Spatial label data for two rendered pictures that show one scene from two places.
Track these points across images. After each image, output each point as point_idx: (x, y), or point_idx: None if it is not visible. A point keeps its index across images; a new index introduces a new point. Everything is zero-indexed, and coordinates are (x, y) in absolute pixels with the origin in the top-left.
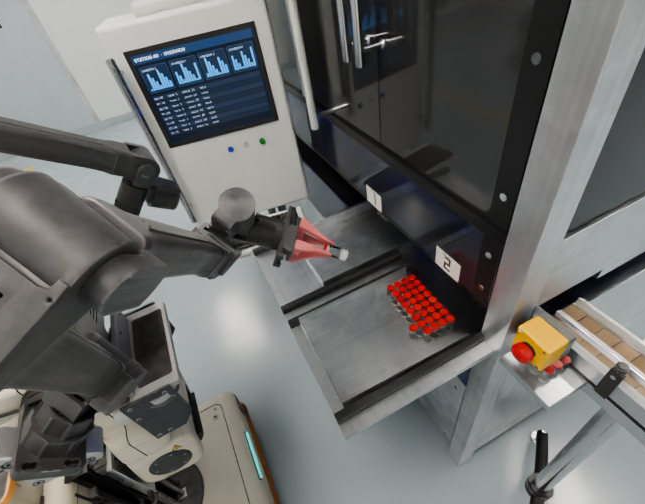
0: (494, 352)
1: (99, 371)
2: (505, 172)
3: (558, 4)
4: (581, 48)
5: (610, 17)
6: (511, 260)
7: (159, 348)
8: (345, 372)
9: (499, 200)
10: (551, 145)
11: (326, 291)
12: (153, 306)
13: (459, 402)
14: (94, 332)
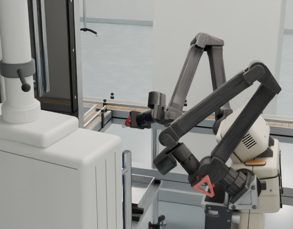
0: None
1: None
2: (73, 88)
3: (73, 36)
4: (78, 42)
5: (79, 35)
6: (80, 116)
7: (213, 187)
8: (141, 189)
9: (74, 100)
10: (79, 68)
11: None
12: (207, 203)
13: None
14: (220, 120)
